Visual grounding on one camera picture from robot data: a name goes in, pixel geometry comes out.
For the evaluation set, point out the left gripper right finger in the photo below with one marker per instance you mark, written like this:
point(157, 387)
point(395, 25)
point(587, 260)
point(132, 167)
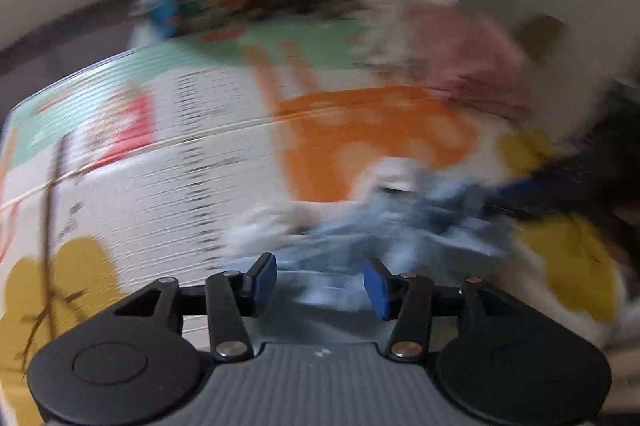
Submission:
point(406, 299)

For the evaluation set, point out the white crumpled cloth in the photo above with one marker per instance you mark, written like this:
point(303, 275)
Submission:
point(388, 29)

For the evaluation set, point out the colourful foam play mat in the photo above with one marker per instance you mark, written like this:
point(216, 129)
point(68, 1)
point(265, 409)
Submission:
point(119, 183)

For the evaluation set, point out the pink folded cloth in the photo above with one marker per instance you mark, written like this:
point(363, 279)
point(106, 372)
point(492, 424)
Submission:
point(466, 59)

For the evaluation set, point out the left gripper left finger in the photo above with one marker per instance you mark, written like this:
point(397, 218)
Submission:
point(229, 297)

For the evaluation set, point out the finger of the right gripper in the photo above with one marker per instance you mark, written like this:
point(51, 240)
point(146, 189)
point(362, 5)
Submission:
point(519, 189)

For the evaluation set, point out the grey playpen fence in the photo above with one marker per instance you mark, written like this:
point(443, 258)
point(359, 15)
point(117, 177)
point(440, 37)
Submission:
point(62, 47)

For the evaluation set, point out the blue drink can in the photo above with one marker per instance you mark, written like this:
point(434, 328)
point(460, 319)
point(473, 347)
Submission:
point(164, 16)

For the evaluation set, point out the light blue shirt white collar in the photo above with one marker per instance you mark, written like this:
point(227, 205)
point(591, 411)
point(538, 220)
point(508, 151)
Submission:
point(409, 217)

